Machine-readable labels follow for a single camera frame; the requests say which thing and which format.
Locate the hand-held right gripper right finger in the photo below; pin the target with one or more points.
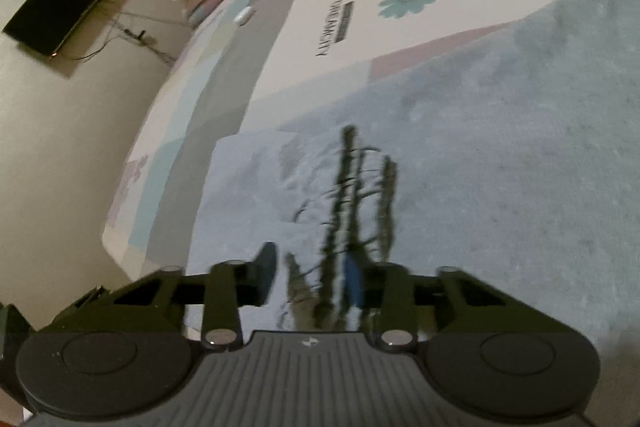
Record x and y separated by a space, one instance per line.
356 282

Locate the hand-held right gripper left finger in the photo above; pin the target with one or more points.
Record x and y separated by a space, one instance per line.
262 274

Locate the small white case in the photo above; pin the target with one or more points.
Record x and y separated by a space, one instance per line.
244 16

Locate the black wall television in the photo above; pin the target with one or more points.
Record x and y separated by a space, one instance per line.
60 4

